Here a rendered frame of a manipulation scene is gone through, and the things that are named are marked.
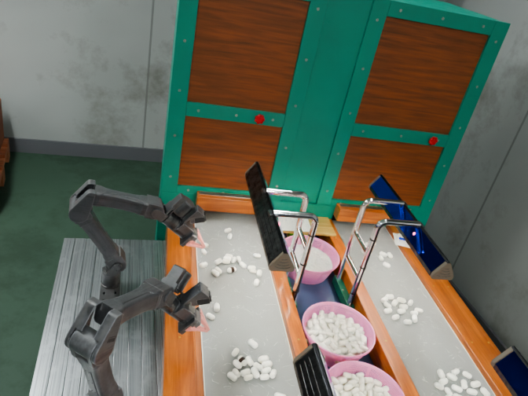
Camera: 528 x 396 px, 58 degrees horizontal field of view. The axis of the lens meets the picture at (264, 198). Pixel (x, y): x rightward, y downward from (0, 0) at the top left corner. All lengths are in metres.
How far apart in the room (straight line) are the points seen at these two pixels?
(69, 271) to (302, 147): 1.10
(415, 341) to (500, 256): 1.40
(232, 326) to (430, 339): 0.75
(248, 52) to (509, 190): 1.84
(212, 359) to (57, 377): 0.46
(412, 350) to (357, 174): 0.87
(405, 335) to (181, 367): 0.85
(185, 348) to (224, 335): 0.16
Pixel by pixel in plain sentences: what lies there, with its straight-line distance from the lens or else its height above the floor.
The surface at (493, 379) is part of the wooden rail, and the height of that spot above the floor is 0.77.
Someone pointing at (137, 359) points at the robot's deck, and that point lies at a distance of 1.68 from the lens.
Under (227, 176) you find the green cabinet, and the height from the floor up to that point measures 0.94.
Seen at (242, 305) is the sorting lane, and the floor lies 0.74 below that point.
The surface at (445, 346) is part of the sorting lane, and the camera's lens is 1.96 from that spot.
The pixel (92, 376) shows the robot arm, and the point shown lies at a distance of 1.29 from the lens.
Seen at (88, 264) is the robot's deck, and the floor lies 0.67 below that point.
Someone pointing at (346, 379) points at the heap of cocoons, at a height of 0.74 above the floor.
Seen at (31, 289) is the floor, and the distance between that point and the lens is 2.96.
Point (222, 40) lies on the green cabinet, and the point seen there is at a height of 1.53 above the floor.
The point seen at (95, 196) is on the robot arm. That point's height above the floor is 1.08.
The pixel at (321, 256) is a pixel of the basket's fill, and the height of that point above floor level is 0.73.
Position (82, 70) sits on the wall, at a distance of 4.07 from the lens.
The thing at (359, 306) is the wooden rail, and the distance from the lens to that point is 1.95.
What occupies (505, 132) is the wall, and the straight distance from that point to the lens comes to 3.23.
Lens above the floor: 1.94
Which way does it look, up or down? 29 degrees down
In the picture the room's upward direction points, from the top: 12 degrees clockwise
